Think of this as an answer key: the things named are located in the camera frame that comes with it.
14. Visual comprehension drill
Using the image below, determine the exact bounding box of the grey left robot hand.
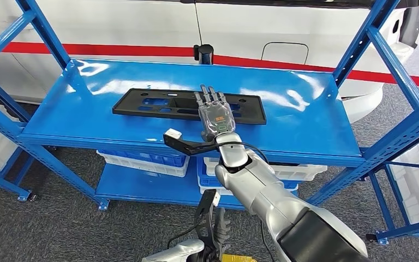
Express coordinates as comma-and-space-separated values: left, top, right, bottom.
203, 207, 232, 262

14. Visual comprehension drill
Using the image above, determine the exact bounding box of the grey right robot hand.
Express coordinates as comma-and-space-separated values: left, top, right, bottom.
194, 85, 236, 142

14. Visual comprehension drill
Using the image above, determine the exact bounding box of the black plastic panel part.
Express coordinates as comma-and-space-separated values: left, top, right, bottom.
112, 87, 267, 126

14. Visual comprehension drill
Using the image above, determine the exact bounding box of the blue steel shelf rack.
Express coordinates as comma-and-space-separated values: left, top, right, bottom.
0, 0, 419, 212
0, 70, 39, 203
361, 144, 419, 247

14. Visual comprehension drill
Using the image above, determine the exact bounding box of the yellow floor tape square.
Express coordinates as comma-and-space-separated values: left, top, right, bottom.
221, 254, 257, 262

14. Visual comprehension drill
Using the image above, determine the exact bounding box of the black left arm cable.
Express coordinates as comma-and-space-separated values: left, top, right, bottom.
166, 217, 205, 250

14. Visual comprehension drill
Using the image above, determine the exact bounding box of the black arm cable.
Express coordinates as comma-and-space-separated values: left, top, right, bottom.
166, 217, 205, 250
209, 141, 270, 164

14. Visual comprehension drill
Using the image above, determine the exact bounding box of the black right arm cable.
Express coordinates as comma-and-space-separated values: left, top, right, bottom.
209, 141, 270, 164

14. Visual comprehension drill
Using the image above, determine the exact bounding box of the black right camera bracket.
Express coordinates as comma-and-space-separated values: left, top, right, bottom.
163, 133, 220, 157

